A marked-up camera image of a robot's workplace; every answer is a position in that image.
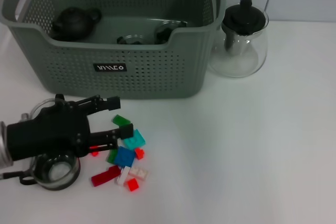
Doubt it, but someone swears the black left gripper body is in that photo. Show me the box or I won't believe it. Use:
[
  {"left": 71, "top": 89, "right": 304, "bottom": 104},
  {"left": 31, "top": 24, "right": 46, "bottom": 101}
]
[{"left": 6, "top": 100, "right": 92, "bottom": 162}]

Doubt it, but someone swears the glass teacup with black sleeve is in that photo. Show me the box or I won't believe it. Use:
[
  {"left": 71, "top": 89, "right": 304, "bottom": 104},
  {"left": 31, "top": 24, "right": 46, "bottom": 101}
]
[
  {"left": 117, "top": 34, "right": 145, "bottom": 45},
  {"left": 154, "top": 20, "right": 187, "bottom": 44},
  {"left": 19, "top": 150, "right": 81, "bottom": 190},
  {"left": 29, "top": 93, "right": 66, "bottom": 120}
]

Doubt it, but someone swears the grey-green perforated storage bin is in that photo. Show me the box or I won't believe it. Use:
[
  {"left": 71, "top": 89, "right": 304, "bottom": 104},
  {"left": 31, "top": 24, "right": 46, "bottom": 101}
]
[{"left": 0, "top": 0, "right": 228, "bottom": 101}]

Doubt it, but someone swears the opaque green two-stud brick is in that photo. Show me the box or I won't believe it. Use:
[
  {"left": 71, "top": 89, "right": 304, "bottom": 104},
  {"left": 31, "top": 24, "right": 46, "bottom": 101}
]
[{"left": 112, "top": 114, "right": 131, "bottom": 130}]

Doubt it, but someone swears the teal square brick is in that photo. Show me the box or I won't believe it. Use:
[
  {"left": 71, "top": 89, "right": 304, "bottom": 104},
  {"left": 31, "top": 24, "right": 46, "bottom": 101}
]
[{"left": 122, "top": 129, "right": 146, "bottom": 149}]

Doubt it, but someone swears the blue square brick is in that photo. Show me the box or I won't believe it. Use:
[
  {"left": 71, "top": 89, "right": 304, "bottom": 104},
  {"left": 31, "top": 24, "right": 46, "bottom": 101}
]
[{"left": 114, "top": 145, "right": 137, "bottom": 168}]

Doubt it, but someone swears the translucent green flat brick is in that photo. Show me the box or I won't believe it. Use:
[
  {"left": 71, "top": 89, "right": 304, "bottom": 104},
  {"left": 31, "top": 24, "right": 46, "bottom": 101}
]
[{"left": 106, "top": 149, "right": 119, "bottom": 164}]

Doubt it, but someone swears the white long narrow brick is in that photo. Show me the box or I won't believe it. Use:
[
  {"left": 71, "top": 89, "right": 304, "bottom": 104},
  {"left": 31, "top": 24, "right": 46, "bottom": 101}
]
[{"left": 115, "top": 166, "right": 132, "bottom": 186}]

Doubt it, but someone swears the dark red long brick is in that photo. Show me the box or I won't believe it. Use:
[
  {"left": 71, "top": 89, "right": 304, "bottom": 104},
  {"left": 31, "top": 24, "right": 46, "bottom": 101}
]
[{"left": 91, "top": 165, "right": 122, "bottom": 187}]

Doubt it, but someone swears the orange-red small square brick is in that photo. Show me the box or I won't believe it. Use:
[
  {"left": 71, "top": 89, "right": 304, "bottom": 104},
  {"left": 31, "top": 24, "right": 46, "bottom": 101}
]
[{"left": 126, "top": 178, "right": 140, "bottom": 192}]

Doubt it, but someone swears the black clay teapot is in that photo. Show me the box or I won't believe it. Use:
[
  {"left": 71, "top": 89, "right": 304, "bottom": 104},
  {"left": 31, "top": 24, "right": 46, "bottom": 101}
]
[{"left": 51, "top": 6, "right": 102, "bottom": 41}]

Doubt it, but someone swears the glass teapot with black lid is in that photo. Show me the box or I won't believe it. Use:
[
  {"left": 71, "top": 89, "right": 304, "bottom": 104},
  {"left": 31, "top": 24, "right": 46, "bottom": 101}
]
[{"left": 207, "top": 0, "right": 270, "bottom": 78}]

